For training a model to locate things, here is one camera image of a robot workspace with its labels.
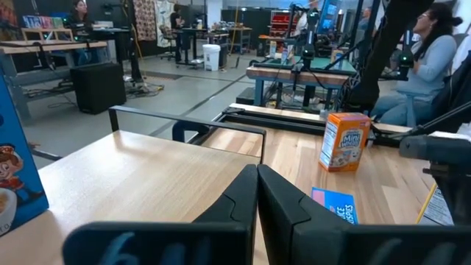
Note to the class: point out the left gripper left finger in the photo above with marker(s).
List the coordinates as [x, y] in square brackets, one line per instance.
[221, 239]

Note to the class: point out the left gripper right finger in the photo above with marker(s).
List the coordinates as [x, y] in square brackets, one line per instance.
[294, 228]

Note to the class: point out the blue Rice Krispies cereal box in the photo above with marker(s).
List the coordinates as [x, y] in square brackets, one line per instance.
[336, 206]
[18, 165]

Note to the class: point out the yellow Corn Pops cereal box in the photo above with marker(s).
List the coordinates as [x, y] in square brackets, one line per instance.
[436, 210]

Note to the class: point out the orange Mini Wheats cereal box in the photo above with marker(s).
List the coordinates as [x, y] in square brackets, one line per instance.
[344, 143]

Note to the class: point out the black background robot arm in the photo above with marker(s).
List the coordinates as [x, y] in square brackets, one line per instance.
[309, 48]

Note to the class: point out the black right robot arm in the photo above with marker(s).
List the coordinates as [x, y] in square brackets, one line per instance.
[390, 44]

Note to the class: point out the person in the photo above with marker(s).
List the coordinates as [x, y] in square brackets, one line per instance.
[79, 14]
[430, 62]
[176, 20]

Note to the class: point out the workbench with blue legs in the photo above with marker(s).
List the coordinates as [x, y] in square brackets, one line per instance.
[294, 75]

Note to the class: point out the white waste bin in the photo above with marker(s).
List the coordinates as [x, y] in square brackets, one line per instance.
[211, 57]

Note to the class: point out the black floor cabinet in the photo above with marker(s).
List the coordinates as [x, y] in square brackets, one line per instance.
[97, 88]

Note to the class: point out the red storage rack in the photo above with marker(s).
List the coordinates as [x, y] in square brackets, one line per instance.
[281, 22]

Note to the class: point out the white hanging cloth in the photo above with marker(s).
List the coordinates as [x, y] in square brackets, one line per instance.
[163, 22]

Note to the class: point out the patterned hanging cloth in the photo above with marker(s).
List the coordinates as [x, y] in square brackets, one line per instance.
[144, 20]

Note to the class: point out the wooden desk with grey legs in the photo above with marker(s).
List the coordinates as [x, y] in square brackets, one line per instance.
[55, 46]

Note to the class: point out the black aluminium table frame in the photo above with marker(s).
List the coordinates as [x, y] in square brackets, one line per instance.
[272, 123]

